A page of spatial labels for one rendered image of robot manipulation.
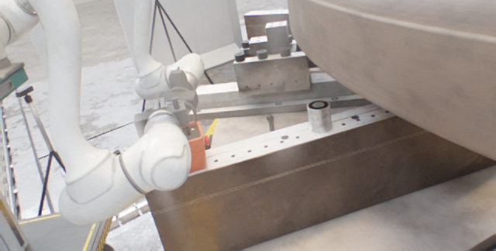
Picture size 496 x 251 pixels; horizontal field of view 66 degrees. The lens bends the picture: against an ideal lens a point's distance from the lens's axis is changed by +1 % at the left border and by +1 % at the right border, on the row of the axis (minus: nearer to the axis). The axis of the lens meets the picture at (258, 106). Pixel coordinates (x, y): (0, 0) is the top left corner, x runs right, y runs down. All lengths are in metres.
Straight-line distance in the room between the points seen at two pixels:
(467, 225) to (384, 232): 0.29
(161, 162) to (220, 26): 3.95
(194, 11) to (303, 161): 3.32
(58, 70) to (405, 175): 1.29
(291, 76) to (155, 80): 1.00
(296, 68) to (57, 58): 1.65
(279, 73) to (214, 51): 2.42
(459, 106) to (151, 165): 0.67
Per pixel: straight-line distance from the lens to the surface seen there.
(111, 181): 0.83
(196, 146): 1.24
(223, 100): 2.49
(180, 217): 1.38
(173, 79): 1.37
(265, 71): 2.28
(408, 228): 1.56
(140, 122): 0.99
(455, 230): 1.58
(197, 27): 4.51
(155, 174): 0.77
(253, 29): 3.56
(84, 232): 1.88
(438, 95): 0.98
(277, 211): 1.45
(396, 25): 1.02
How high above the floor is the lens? 1.38
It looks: 25 degrees down
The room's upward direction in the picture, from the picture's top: 10 degrees counter-clockwise
